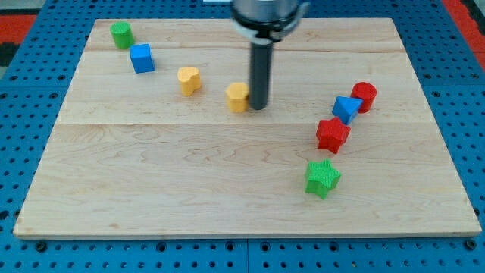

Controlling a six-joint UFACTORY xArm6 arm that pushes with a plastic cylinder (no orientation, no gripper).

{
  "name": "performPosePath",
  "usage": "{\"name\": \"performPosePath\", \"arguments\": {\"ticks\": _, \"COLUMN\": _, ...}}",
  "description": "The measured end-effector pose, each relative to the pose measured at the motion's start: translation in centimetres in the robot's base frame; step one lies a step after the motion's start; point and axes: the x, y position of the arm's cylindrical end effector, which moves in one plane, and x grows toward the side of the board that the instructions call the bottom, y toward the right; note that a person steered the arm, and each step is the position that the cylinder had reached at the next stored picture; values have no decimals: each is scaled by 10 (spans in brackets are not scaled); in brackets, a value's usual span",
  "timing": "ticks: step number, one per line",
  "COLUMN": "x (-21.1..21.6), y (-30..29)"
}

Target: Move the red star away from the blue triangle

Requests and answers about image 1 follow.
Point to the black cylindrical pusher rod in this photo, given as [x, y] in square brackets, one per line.
[260, 75]

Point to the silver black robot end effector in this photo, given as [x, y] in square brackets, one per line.
[267, 20]

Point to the blue triangle block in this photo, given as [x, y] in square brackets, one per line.
[346, 108]

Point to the red star block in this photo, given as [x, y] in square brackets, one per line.
[332, 134]

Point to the green star block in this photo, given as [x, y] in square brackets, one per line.
[321, 178]

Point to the yellow hexagon block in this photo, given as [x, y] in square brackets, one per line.
[237, 97]

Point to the yellow heart block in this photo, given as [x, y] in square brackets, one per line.
[189, 80]

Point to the red cylinder block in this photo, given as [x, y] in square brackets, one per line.
[367, 92]

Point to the blue cube block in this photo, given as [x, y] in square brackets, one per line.
[141, 58]

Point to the green cylinder block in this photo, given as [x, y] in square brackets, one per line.
[122, 35]

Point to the light wooden board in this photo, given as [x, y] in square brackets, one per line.
[130, 157]

